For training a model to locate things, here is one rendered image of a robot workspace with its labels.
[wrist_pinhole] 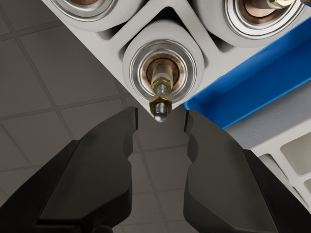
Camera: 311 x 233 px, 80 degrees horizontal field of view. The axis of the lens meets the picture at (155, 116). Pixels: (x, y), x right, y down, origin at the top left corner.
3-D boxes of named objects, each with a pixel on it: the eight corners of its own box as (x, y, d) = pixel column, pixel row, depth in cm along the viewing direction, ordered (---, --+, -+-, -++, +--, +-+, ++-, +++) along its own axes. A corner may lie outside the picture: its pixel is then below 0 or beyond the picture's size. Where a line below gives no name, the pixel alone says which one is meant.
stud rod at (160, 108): (167, 84, 20) (168, 122, 13) (158, 84, 20) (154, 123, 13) (166, 75, 19) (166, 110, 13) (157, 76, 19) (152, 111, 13)
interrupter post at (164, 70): (152, 83, 22) (151, 95, 19) (151, 63, 21) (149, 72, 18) (173, 82, 22) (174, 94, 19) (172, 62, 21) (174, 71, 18)
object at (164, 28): (142, 70, 39) (126, 112, 24) (137, 19, 35) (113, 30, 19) (188, 68, 39) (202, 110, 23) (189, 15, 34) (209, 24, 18)
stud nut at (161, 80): (171, 94, 19) (171, 97, 18) (154, 95, 19) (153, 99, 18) (170, 75, 18) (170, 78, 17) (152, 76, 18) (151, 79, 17)
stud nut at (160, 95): (172, 113, 15) (172, 118, 15) (152, 114, 15) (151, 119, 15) (171, 91, 14) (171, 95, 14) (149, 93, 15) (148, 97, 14)
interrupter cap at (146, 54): (133, 104, 24) (133, 106, 23) (125, 40, 20) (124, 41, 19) (194, 101, 23) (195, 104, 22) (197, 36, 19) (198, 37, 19)
